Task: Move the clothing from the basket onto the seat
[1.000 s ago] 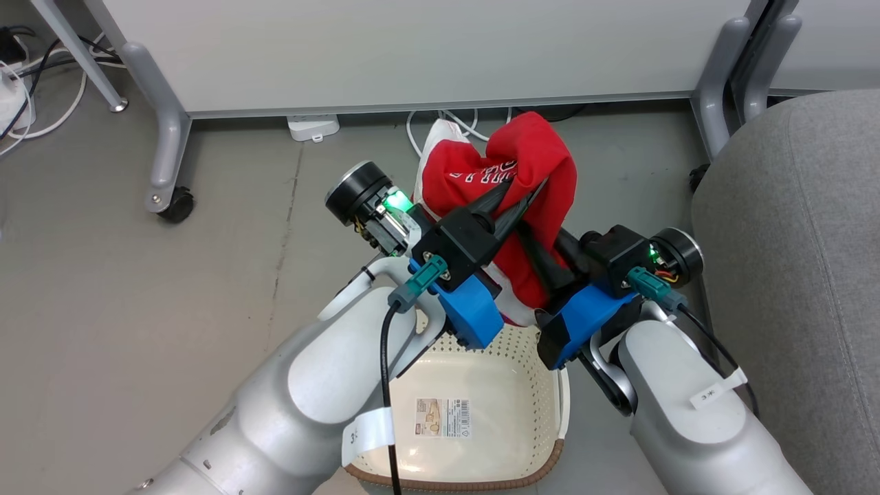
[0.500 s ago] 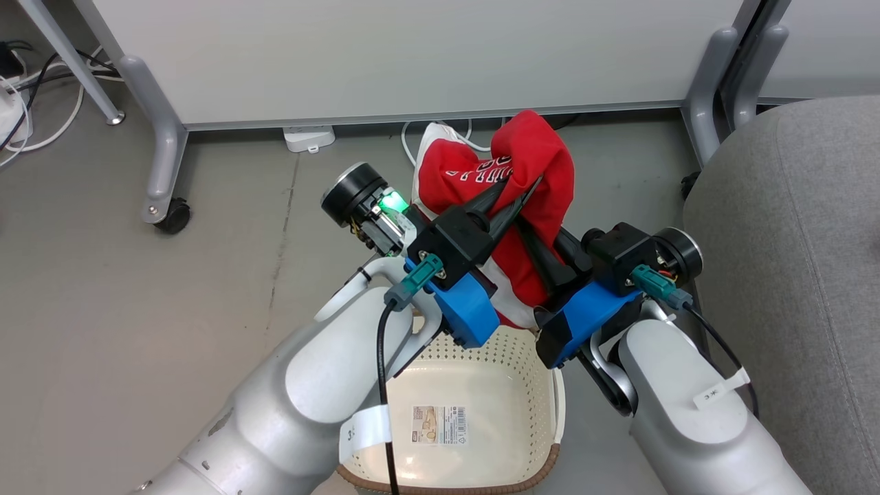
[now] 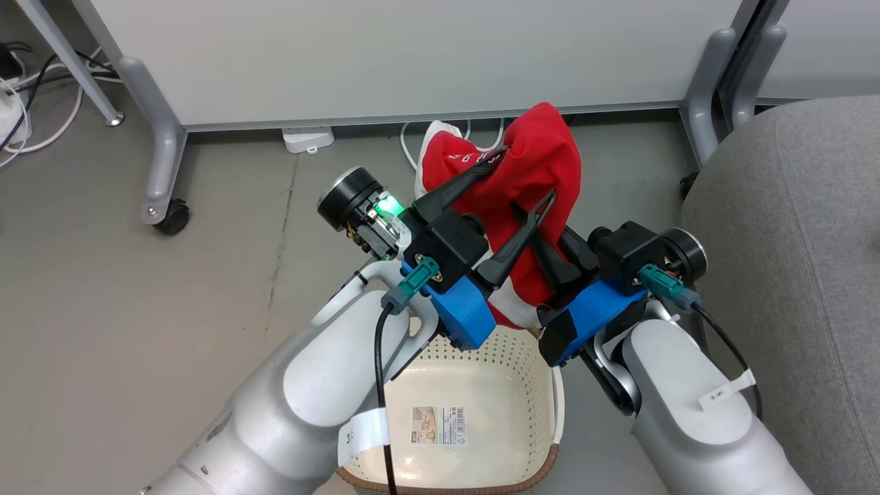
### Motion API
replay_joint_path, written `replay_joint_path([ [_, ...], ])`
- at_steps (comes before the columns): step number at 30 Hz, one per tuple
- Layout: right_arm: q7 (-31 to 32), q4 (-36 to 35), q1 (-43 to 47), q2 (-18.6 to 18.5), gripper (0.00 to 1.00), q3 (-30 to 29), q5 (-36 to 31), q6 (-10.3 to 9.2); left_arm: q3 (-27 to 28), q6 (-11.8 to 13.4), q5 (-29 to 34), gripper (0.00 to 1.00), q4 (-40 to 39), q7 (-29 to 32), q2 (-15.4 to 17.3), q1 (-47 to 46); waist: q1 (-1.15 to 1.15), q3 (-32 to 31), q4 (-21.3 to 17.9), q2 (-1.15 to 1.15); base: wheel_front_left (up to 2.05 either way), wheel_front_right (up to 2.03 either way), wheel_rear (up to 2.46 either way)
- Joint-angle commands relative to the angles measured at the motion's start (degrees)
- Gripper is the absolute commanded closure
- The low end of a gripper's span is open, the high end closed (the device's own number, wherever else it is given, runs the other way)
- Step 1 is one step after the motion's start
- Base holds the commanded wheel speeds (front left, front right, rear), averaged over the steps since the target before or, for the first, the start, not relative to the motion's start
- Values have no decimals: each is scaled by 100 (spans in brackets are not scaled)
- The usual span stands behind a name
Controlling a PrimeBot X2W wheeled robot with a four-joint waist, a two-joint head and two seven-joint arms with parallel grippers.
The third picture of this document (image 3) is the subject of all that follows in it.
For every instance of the grey partition leg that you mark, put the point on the grey partition leg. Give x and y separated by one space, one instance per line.
756 75
165 151
708 96

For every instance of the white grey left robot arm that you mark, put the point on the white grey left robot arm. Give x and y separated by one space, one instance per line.
309 385

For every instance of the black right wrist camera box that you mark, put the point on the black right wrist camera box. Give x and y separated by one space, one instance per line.
625 254

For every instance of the grey fabric sofa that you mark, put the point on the grey fabric sofa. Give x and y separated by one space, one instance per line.
804 240

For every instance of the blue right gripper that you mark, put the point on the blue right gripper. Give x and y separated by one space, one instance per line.
598 309

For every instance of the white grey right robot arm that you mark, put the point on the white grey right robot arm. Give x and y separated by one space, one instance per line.
687 412

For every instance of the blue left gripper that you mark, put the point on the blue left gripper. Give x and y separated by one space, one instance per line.
460 313

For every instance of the grey metal table leg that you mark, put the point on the grey metal table leg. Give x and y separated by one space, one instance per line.
75 62

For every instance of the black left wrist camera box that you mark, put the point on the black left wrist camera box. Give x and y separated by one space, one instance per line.
450 244

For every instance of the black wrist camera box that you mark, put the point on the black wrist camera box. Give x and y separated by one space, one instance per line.
625 254
450 244

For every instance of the cream perforated laundry basket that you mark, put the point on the cream perforated laundry basket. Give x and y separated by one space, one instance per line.
481 385

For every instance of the white power strip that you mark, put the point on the white power strip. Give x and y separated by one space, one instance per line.
307 139

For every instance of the red and white garment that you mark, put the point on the red and white garment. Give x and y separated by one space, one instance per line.
529 158

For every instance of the large white partition panel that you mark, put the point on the large white partition panel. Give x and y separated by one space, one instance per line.
412 55

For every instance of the barcode label sticker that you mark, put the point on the barcode label sticker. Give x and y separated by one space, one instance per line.
440 425

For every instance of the black caster wheel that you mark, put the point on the black caster wheel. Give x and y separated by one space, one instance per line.
173 218
689 185

